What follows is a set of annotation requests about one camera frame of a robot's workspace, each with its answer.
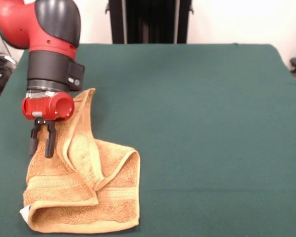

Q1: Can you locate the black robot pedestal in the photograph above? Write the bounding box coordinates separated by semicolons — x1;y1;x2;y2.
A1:
105;0;195;44

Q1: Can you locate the grey cable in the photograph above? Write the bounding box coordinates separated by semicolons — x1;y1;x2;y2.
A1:
0;14;15;65

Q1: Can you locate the orange terry towel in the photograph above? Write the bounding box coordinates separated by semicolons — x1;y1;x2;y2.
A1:
19;88;141;234

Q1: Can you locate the dark green table cloth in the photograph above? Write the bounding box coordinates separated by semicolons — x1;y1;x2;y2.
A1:
0;43;296;237

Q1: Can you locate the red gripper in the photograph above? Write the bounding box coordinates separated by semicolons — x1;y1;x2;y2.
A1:
21;92;75;159

